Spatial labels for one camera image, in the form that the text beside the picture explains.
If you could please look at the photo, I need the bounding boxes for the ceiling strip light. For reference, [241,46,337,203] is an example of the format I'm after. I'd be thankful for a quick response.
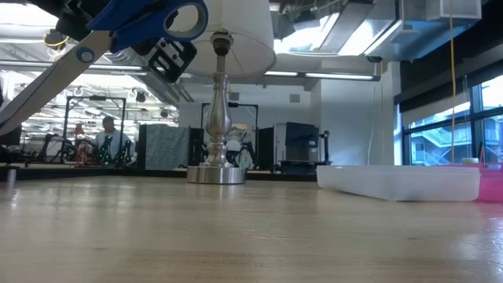
[265,70,380,82]

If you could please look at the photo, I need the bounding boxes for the grey-green panel box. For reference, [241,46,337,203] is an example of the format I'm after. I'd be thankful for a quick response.
[137,123,190,171]

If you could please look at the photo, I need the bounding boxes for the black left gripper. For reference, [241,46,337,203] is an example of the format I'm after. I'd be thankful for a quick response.
[28,0,198,84]

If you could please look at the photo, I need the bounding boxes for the grey metal post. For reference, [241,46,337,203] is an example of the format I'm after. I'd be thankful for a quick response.
[4,165,19,186]

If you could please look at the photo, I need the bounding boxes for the clear plastic supply box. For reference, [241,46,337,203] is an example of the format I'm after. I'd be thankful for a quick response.
[316,164,481,202]

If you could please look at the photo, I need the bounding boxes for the silver table lamp white shade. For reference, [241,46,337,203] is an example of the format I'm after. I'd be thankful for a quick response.
[162,0,277,185]

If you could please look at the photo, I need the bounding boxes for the black slim stand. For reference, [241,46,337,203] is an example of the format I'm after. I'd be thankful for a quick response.
[318,129,332,166]

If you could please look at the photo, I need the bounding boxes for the black cabinet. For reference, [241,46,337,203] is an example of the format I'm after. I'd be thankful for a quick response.
[258,125,276,172]

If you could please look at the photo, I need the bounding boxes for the pink plastic bin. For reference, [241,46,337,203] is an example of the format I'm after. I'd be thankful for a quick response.
[477,162,503,204]

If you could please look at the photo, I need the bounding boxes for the black and white machine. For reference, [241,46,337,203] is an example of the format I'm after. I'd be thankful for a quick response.
[274,121,321,163]

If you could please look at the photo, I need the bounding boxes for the person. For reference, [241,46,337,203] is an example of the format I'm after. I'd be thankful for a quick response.
[92,116,133,164]

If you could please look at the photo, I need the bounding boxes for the blue-handled scissors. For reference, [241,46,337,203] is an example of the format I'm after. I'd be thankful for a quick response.
[0,0,209,138]

